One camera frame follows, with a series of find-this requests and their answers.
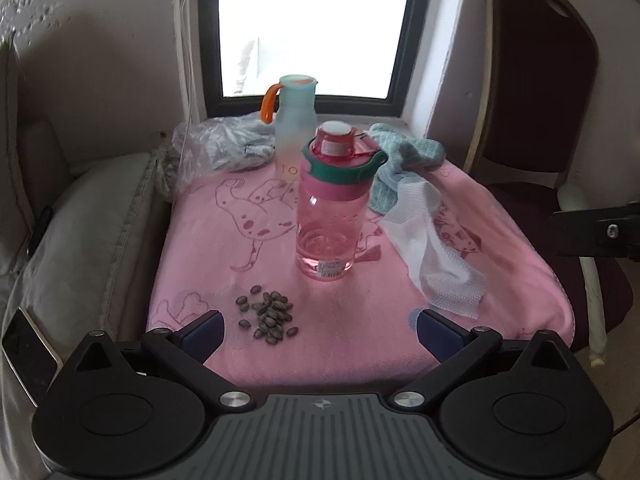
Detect white textured wipe cloth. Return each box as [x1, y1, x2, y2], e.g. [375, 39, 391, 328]
[369, 177, 486, 320]

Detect pink bottle with green lid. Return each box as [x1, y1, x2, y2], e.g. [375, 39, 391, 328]
[296, 120, 388, 282]

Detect pile of brown seeds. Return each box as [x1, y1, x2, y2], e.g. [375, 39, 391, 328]
[234, 285, 299, 346]

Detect pink dalmatian print towel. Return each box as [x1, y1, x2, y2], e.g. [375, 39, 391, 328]
[148, 164, 575, 390]

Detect grey cushion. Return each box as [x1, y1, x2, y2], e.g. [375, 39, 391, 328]
[0, 119, 166, 480]

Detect dark maroon chair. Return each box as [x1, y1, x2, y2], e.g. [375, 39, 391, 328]
[464, 0, 634, 358]

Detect smartphone with light case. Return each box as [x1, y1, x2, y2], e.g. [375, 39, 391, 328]
[1, 308, 63, 406]

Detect teal knitted cloth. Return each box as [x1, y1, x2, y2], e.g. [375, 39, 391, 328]
[368, 122, 446, 214]

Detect crumpled clear plastic bag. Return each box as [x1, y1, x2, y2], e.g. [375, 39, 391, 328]
[156, 112, 276, 202]

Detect black framed window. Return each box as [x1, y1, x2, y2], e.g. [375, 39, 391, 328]
[196, 0, 428, 117]

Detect frosted bottle with mint lid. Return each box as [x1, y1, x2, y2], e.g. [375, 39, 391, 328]
[260, 75, 318, 181]

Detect white hanging cable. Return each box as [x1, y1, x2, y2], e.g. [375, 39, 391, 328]
[174, 0, 212, 181]

